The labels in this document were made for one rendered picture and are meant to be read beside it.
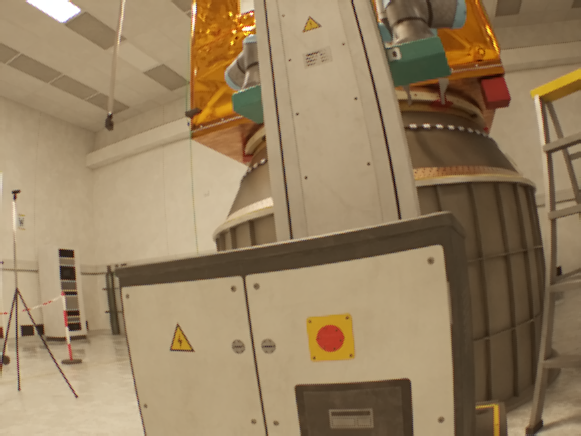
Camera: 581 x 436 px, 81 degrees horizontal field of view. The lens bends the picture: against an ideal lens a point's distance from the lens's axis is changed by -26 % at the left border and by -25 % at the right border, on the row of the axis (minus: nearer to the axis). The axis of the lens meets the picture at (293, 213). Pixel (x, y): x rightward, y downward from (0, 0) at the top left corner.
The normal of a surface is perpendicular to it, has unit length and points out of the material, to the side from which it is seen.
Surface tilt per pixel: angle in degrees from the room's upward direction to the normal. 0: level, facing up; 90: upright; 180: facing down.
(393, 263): 90
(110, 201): 90
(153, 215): 90
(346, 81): 90
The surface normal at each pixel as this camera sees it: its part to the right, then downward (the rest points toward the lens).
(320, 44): -0.44, -0.10
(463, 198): 0.17, -0.18
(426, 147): 0.00, -0.62
